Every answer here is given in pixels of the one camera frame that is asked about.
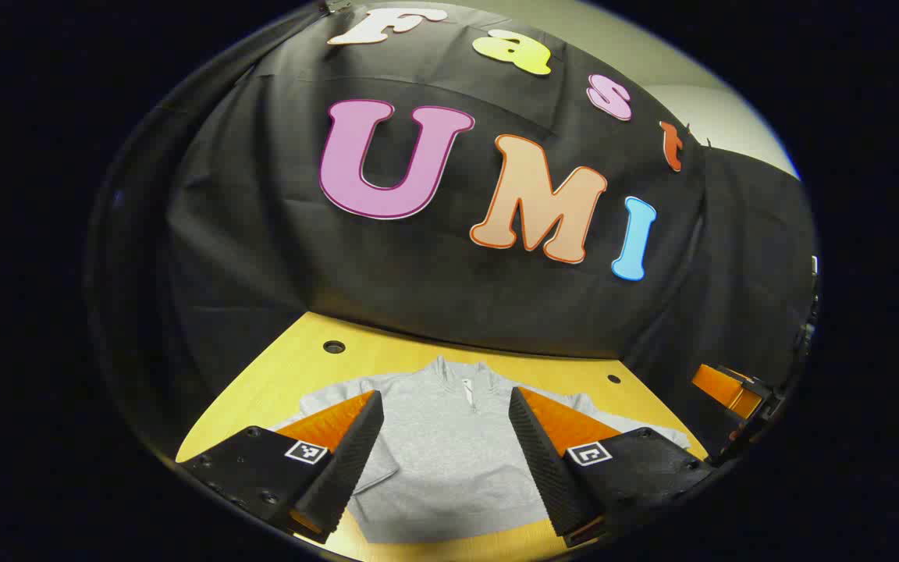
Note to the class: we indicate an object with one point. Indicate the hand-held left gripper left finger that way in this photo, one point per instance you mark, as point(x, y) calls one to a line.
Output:
point(352, 460)

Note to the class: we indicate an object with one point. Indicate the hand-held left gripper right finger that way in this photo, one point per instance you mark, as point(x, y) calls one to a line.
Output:
point(547, 460)

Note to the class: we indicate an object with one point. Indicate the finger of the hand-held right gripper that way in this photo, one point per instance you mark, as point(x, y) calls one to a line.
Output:
point(719, 388)

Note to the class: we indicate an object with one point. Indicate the grey zip-neck sweatshirt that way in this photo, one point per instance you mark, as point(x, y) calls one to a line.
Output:
point(449, 453)

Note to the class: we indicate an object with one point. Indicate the black backdrop cloth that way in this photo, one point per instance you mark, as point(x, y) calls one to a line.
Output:
point(418, 273)

